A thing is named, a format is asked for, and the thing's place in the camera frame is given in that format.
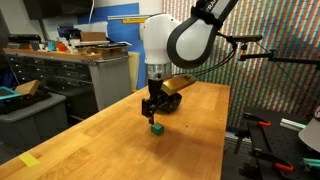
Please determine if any dark blue bin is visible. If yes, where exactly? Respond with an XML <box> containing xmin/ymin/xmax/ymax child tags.
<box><xmin>57</xmin><ymin>27</ymin><xmax>82</xmax><ymax>40</ymax></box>

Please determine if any teal flat item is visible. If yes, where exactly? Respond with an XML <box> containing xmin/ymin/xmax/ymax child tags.
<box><xmin>0</xmin><ymin>85</ymin><xmax>22</xmax><ymax>101</ymax></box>

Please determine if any black flat tray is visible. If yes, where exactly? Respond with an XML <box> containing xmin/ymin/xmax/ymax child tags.
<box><xmin>0</xmin><ymin>89</ymin><xmax>53</xmax><ymax>115</ymax></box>

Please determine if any brown cardboard box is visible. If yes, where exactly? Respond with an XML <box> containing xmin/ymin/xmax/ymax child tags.
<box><xmin>79</xmin><ymin>30</ymin><xmax>108</xmax><ymax>43</ymax></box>

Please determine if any white round lamp shade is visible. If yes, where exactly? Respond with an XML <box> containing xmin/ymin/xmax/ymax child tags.
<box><xmin>297</xmin><ymin>106</ymin><xmax>320</xmax><ymax>154</ymax></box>

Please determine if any grey plastic storage bin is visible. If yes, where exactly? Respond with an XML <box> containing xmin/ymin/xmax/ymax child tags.
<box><xmin>0</xmin><ymin>92</ymin><xmax>69</xmax><ymax>151</ymax></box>

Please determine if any orange small item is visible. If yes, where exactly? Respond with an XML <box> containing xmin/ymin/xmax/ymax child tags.
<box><xmin>56</xmin><ymin>42</ymin><xmax>68</xmax><ymax>53</ymax></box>

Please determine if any grey tool cabinet with drawers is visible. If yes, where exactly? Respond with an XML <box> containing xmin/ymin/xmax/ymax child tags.
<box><xmin>3</xmin><ymin>47</ymin><xmax>132</xmax><ymax>121</ymax></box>

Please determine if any blue board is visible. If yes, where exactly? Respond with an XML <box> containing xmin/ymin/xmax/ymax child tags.
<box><xmin>77</xmin><ymin>2</ymin><xmax>148</xmax><ymax>90</ymax></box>

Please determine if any green block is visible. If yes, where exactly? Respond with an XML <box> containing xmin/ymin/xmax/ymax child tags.
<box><xmin>150</xmin><ymin>122</ymin><xmax>165</xmax><ymax>137</ymax></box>

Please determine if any yellow bar tool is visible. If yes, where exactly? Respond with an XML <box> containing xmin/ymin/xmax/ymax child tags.
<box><xmin>122</xmin><ymin>18</ymin><xmax>147</xmax><ymax>25</ymax></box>

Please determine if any wooden block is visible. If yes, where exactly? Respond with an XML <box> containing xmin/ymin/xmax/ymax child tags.
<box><xmin>14</xmin><ymin>79</ymin><xmax>42</xmax><ymax>97</ymax></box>

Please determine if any orange handled black clamp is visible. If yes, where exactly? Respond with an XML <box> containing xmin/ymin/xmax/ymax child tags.
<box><xmin>248</xmin><ymin>148</ymin><xmax>295</xmax><ymax>173</ymax></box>
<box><xmin>233</xmin><ymin>112</ymin><xmax>272</xmax><ymax>155</ymax></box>

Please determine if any silver aluminium extrusion bar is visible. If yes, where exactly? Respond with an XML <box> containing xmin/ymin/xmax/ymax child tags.
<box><xmin>302</xmin><ymin>157</ymin><xmax>320</xmax><ymax>169</ymax></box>
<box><xmin>279</xmin><ymin>118</ymin><xmax>307</xmax><ymax>132</ymax></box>

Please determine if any beige panel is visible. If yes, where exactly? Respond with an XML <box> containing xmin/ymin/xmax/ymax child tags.
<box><xmin>128</xmin><ymin>51</ymin><xmax>142</xmax><ymax>93</ymax></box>

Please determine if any black bar camera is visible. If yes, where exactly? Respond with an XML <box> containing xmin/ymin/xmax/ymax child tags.
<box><xmin>232</xmin><ymin>34</ymin><xmax>264</xmax><ymax>44</ymax></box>

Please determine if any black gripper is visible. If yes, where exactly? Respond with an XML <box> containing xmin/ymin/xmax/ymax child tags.
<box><xmin>141</xmin><ymin>78</ymin><xmax>170</xmax><ymax>125</ymax></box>

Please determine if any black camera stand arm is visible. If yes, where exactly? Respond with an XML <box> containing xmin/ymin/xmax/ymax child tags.
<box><xmin>238</xmin><ymin>43</ymin><xmax>320</xmax><ymax>69</ymax></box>

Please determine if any black wall monitor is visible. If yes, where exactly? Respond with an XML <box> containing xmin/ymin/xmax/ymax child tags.
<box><xmin>23</xmin><ymin>0</ymin><xmax>94</xmax><ymax>20</ymax></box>

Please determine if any teal cup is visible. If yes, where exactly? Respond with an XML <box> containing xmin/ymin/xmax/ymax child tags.
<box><xmin>47</xmin><ymin>40</ymin><xmax>57</xmax><ymax>52</ymax></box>

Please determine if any black perforated breadboard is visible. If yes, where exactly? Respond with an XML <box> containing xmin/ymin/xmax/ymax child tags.
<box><xmin>239</xmin><ymin>106</ymin><xmax>320</xmax><ymax>180</ymax></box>

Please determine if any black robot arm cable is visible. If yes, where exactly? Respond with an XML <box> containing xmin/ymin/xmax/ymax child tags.
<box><xmin>171</xmin><ymin>31</ymin><xmax>239</xmax><ymax>78</ymax></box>

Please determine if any black bowl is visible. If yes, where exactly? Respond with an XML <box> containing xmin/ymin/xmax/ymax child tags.
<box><xmin>156</xmin><ymin>92</ymin><xmax>183</xmax><ymax>115</ymax></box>

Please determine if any black long box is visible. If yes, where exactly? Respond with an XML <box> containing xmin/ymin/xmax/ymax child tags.
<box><xmin>8</xmin><ymin>34</ymin><xmax>42</xmax><ymax>44</ymax></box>

